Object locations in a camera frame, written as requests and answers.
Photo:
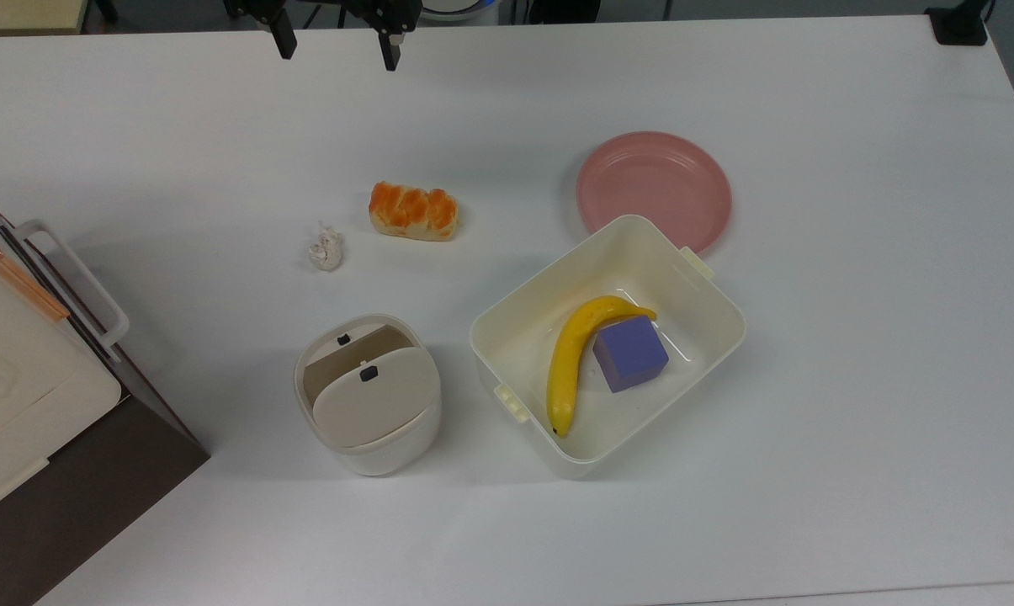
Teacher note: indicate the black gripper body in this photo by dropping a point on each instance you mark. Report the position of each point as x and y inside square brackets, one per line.
[389, 13]

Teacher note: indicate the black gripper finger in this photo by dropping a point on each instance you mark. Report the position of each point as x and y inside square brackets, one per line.
[285, 42]
[390, 52]

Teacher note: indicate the white paper ball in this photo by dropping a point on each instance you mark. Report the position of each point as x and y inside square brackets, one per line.
[327, 251]

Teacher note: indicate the cream swing-lid trash can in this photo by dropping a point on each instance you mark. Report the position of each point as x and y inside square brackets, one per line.
[372, 404]

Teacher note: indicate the orange glazed bread loaf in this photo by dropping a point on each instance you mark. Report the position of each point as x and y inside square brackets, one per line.
[414, 212]

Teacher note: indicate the beige wooden desk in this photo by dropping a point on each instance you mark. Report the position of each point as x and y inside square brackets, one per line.
[18, 13]

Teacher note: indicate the pink plastic plate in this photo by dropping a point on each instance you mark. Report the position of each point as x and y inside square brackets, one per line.
[650, 181]

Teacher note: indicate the yellow banana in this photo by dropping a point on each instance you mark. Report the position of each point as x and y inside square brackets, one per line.
[565, 362]

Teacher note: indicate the purple cube block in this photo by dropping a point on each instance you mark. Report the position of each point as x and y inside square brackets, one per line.
[631, 353]

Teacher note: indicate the cream plastic storage bin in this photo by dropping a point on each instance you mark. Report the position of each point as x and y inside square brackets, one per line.
[700, 337]

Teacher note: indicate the dark brown wooden drawer box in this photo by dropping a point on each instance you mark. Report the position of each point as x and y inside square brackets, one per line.
[94, 497]

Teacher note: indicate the black table clamp mount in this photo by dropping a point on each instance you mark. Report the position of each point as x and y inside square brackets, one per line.
[957, 25]

